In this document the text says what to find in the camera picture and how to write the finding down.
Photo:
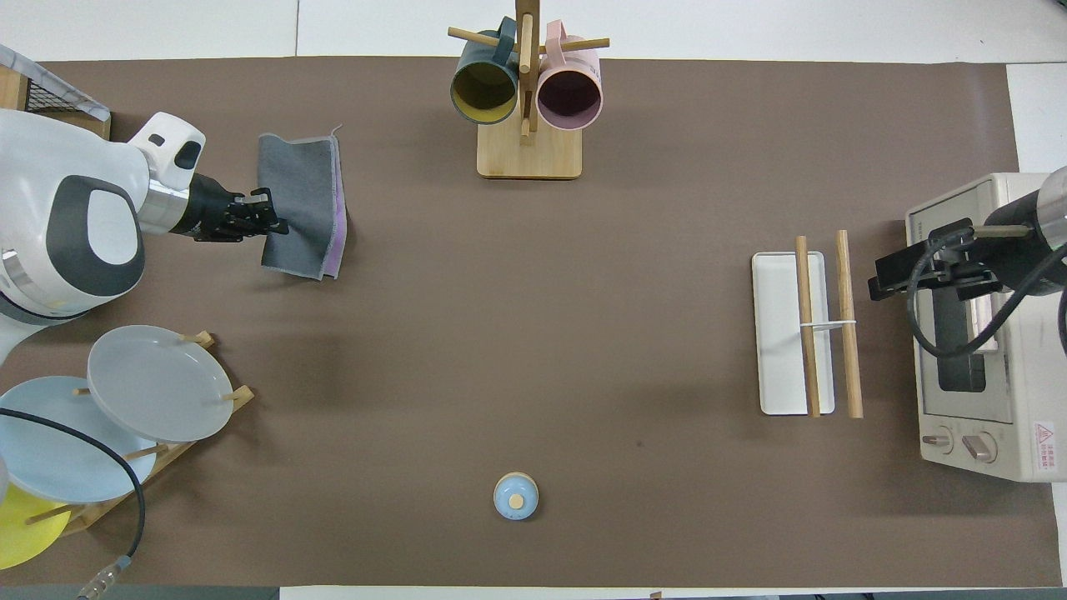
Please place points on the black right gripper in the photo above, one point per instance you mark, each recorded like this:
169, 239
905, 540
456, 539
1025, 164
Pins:
1013, 258

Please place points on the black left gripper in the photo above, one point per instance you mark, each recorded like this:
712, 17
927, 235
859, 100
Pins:
221, 212

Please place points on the purple and grey towel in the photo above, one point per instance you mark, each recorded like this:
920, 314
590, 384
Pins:
304, 200

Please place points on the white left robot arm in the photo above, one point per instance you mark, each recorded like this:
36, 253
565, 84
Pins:
75, 225

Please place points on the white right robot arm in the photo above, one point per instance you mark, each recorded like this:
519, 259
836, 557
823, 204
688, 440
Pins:
1057, 208

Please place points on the white towel rack wooden rods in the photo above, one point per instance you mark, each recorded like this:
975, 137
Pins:
783, 333

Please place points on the wooden plate rack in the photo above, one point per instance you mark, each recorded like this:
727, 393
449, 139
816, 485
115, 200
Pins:
167, 454

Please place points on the beige toaster oven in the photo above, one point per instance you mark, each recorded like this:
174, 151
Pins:
1025, 400

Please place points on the grey plate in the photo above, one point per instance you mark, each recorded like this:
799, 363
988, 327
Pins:
158, 383

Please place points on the dark teal mug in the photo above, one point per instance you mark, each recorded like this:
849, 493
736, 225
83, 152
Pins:
483, 87

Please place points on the marble pattern sheet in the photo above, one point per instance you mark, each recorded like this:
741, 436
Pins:
50, 82

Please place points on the wooden mug tree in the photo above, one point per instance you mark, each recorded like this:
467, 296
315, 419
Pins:
529, 154

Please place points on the wooden shelf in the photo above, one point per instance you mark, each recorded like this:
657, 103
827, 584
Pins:
10, 92

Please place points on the brown table mat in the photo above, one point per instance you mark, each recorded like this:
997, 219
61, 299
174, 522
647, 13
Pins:
533, 333

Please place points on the light blue plate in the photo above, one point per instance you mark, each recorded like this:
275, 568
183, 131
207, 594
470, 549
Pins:
58, 442

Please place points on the pink mug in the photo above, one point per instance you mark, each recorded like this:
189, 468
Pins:
571, 92

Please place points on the yellow plate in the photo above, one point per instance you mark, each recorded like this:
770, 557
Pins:
25, 533

